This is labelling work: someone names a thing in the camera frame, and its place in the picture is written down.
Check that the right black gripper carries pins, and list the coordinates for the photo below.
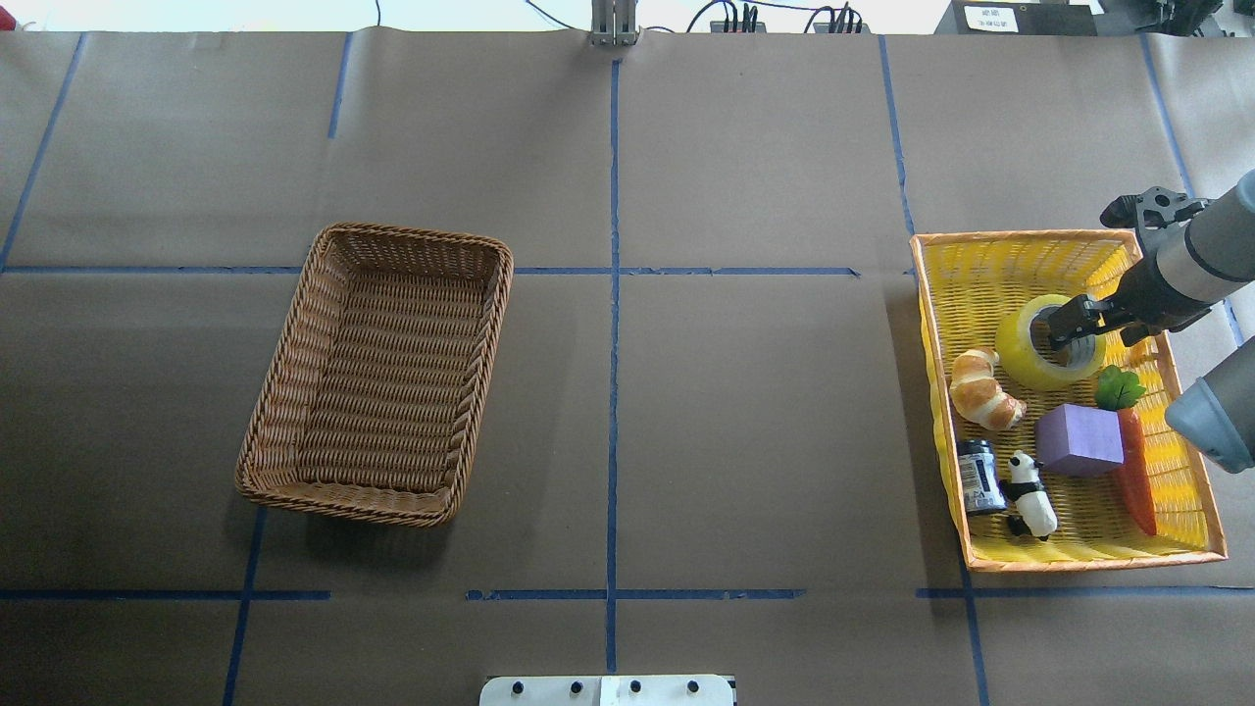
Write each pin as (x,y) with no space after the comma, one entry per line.
(1144,287)

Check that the yellow tape roll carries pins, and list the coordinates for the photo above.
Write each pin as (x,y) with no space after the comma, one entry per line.
(1033,369)

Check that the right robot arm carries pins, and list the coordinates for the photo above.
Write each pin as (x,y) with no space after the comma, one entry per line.
(1195,253)

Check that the yellow wicker basket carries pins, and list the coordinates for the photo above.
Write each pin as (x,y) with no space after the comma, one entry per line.
(971,282)

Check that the blue tape line lengthwise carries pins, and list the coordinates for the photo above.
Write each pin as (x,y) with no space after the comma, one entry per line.
(615,310)

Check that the brown wicker basket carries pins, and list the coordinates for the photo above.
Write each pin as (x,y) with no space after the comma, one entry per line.
(372,405)

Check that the blue tape line crosswise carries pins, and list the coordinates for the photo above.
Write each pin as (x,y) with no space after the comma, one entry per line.
(519,271)

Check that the toy carrot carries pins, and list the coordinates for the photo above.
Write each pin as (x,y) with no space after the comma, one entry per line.
(1119,391)

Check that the purple block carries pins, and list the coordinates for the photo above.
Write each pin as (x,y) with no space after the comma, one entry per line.
(1079,441)

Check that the toy croissant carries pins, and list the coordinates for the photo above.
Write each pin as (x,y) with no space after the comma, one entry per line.
(977,395)

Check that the toy panda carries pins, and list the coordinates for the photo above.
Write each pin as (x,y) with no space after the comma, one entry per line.
(1027,494)

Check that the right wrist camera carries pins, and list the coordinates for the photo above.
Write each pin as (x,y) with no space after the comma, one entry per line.
(1155,208)

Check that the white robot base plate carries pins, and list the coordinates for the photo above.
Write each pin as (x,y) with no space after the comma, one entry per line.
(665,689)

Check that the aluminium post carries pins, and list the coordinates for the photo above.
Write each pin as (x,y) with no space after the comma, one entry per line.
(613,23)

